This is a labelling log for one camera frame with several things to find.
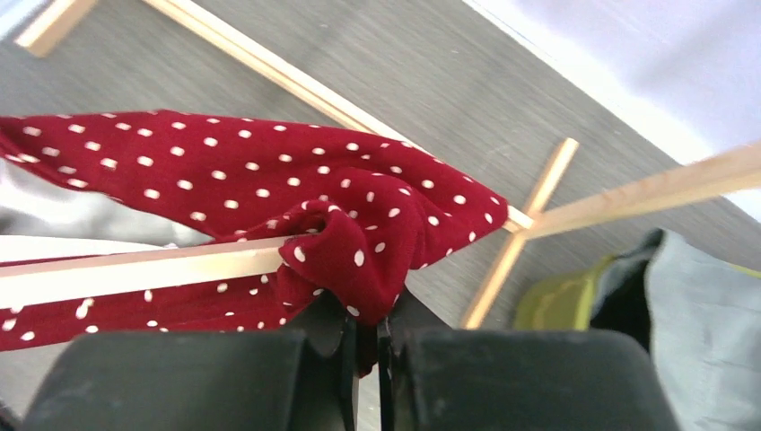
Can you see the red polka dot skirt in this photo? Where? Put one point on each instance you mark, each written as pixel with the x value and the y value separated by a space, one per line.
pixel 358 212

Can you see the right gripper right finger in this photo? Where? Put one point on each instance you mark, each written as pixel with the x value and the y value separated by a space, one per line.
pixel 433 377

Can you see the wooden hanger of red skirt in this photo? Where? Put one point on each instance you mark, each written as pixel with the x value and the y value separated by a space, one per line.
pixel 72 279

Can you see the wooden clothes rack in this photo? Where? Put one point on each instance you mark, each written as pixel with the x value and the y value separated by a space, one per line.
pixel 721 174

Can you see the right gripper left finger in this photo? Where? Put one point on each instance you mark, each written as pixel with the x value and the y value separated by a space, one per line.
pixel 298 377

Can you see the grey skirt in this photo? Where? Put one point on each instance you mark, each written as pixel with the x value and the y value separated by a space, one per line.
pixel 710 386

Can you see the olive green plastic basket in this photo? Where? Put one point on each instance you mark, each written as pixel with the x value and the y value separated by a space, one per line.
pixel 553 297

